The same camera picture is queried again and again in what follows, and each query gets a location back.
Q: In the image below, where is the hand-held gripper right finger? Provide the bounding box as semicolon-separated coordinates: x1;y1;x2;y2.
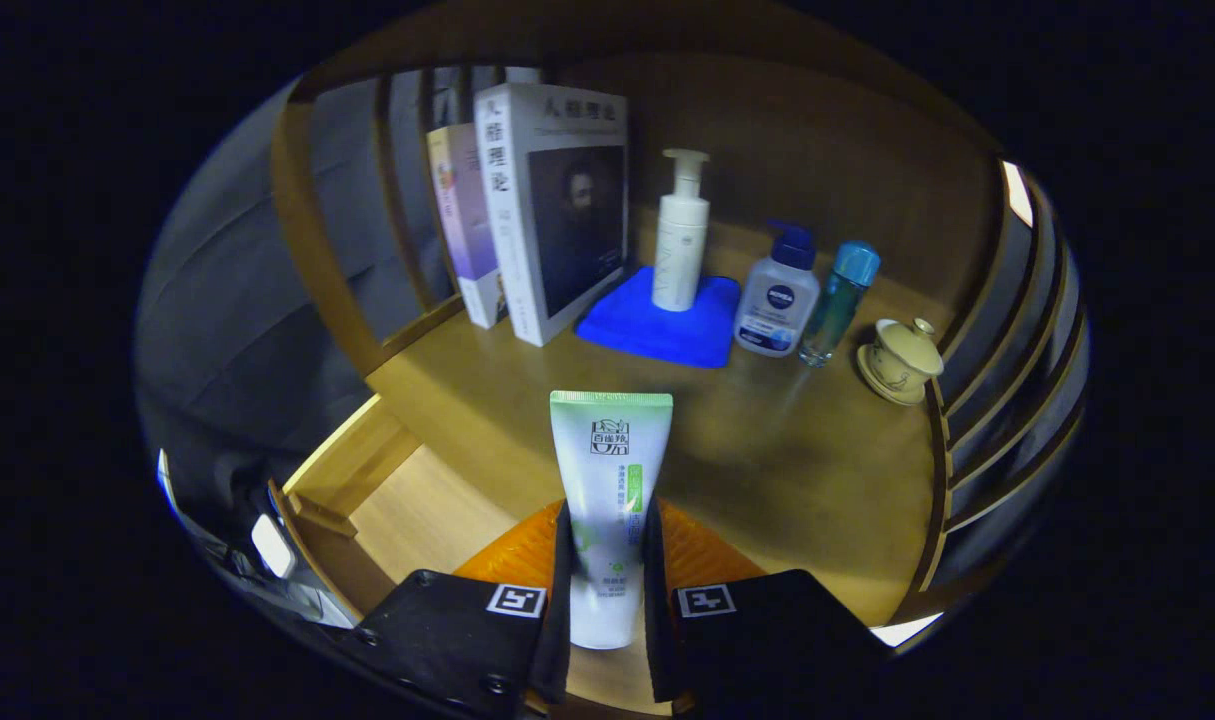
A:
642;498;893;716

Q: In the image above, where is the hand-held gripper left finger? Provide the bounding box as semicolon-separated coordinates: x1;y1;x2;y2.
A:
350;498;575;720

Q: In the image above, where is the white and green tube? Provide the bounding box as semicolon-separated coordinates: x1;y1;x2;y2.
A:
549;390;674;651

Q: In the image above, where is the brown wooden drawer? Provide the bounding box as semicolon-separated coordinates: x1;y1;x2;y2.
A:
267;392;688;717

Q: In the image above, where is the brown wooden countertop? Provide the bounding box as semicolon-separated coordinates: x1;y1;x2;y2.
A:
365;215;953;629

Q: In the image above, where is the brown wooden cabinet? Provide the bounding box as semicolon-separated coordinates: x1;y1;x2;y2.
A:
267;5;1093;651

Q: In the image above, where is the blue folded cloth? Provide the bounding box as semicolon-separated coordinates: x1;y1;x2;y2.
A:
575;264;743;370

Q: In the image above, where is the clear bottle with blue cap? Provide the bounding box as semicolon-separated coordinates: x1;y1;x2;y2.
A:
733;220;822;359

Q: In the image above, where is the cream lidded teacup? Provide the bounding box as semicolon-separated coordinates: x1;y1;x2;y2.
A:
856;317;946;407

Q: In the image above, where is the teal slim bottle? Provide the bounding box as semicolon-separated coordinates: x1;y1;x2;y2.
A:
799;240;882;369

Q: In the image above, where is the white pump bottle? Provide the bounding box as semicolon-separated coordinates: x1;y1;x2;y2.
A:
651;148;712;313

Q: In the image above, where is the purple book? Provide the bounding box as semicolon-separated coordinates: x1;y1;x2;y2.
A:
425;122;508;331

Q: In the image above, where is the white book with portrait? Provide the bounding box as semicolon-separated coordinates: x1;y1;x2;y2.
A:
473;82;630;348

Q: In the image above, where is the black backdrop cloth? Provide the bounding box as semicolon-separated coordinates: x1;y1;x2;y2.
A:
135;66;543;531

